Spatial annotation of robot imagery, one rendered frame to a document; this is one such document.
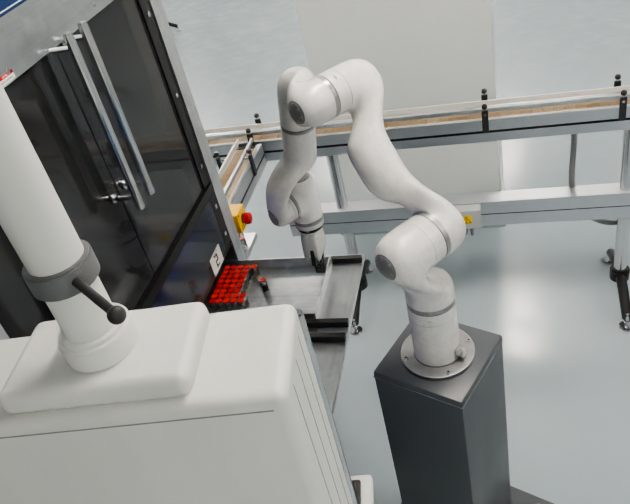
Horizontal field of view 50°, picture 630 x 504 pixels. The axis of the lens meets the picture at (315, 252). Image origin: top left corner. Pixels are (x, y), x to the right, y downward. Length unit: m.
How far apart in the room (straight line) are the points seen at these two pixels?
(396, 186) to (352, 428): 1.47
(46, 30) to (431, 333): 1.06
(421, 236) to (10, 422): 0.90
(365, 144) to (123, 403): 0.83
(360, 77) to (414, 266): 0.43
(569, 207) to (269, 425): 2.20
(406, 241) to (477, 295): 1.80
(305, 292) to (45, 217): 1.31
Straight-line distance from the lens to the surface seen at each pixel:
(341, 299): 1.98
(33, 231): 0.82
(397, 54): 3.23
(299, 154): 1.75
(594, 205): 2.93
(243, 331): 0.94
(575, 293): 3.26
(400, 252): 1.47
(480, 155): 3.44
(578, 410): 2.80
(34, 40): 1.42
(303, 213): 1.88
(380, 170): 1.50
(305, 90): 1.48
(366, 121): 1.52
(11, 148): 0.78
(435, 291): 1.57
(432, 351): 1.72
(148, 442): 0.94
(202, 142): 2.01
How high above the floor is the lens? 2.16
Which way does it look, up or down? 36 degrees down
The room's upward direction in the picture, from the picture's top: 14 degrees counter-clockwise
